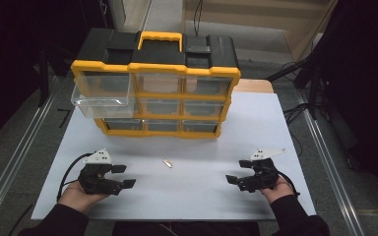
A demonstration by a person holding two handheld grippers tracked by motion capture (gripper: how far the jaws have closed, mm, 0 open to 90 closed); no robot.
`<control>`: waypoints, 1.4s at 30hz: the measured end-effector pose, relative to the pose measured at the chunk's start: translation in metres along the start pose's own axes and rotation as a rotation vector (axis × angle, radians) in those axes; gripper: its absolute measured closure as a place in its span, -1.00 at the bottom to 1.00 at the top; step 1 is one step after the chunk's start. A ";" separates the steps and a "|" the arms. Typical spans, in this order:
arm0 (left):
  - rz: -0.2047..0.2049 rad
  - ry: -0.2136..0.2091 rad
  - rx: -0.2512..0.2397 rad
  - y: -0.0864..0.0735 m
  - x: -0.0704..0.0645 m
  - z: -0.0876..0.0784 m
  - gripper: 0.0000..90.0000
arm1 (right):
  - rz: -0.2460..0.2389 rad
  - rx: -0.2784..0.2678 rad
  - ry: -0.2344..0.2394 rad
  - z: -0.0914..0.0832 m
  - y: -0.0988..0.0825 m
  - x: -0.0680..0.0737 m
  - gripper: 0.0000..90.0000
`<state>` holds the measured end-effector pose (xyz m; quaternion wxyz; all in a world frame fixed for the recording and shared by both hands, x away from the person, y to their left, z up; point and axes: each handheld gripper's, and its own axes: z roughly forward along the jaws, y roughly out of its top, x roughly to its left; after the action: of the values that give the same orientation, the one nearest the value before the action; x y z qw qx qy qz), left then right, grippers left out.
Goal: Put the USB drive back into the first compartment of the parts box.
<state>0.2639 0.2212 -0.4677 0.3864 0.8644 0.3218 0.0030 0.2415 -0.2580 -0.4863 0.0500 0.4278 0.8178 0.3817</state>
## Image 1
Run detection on black metal stand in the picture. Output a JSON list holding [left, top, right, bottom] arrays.
[[265, 57, 324, 120]]

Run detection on black floor cables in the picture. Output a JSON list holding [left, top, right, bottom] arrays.
[[283, 101, 311, 155]]

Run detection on white table sheet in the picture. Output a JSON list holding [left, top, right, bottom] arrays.
[[31, 91, 318, 221]]

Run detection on yellow and black drawer organizer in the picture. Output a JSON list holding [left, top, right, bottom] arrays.
[[70, 30, 242, 140]]

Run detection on clear plastic drawer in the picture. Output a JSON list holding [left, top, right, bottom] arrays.
[[71, 70, 141, 120]]

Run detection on wooden table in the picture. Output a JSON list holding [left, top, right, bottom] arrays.
[[232, 79, 275, 94]]

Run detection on thin black hanging cable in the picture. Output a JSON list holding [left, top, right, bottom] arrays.
[[192, 0, 205, 37]]

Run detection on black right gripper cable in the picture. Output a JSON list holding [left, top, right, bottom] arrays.
[[277, 170, 301, 199]]

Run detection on metal floor rail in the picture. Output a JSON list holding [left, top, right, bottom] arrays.
[[0, 94, 59, 227], [295, 89, 366, 236]]

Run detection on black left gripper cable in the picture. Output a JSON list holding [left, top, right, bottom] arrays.
[[56, 152, 94, 203]]

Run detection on person's left hand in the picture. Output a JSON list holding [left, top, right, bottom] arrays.
[[58, 180, 109, 214]]

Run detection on person's right hand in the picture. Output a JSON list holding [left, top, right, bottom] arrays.
[[259, 176, 295, 205]]

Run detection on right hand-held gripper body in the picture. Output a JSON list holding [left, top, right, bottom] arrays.
[[236, 147, 287, 194]]

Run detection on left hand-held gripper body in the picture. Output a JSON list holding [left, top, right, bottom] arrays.
[[78, 147, 126, 197]]

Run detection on closed clear organizer drawers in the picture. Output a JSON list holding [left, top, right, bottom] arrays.
[[103, 72, 233, 134]]

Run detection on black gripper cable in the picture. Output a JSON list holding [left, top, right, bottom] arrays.
[[56, 152, 94, 203], [277, 170, 301, 199]]

